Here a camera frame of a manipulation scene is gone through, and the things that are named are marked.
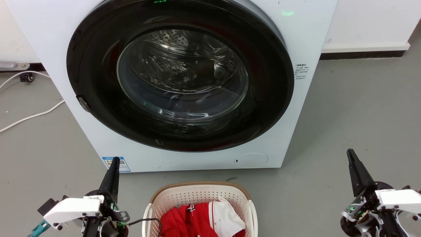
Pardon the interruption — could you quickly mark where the black round washer door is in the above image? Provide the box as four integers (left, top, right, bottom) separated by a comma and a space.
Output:
66, 0, 295, 152

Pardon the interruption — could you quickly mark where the black wall baseboard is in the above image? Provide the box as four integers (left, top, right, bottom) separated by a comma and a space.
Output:
319, 50, 406, 61

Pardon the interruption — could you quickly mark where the red garment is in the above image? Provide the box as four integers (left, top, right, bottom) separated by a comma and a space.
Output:
160, 202, 246, 237

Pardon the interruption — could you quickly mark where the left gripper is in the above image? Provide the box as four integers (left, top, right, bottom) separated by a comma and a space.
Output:
37, 157, 130, 237

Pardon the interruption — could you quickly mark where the round white filter cover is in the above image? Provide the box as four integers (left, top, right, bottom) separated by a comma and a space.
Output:
234, 153, 269, 168

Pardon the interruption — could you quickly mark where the white plastic laundry basket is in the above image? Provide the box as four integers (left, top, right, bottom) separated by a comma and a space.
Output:
142, 181, 259, 237

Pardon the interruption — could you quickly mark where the grey metal bar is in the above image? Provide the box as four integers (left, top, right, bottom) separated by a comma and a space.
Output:
0, 61, 30, 71

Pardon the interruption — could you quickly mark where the white floor cable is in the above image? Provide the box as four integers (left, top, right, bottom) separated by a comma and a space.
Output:
0, 99, 65, 133
0, 71, 50, 89

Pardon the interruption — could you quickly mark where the small printed text sticker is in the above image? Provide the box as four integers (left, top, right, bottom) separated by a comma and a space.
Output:
294, 63, 310, 80

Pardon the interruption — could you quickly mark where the blue energy label sticker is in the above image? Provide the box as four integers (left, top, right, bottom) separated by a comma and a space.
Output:
102, 156, 131, 172

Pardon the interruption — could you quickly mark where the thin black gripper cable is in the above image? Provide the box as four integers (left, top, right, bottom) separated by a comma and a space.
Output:
128, 218, 162, 237

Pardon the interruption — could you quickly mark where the white garment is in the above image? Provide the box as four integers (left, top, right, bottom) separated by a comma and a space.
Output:
212, 197, 246, 237

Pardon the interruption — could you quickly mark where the grey door latch handle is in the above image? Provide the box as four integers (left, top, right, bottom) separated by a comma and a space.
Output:
76, 95, 91, 113

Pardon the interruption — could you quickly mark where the white front-load washing machine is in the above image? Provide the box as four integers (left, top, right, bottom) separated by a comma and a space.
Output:
6, 0, 338, 173

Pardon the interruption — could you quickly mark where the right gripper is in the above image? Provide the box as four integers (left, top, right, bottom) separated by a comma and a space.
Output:
340, 148, 421, 237

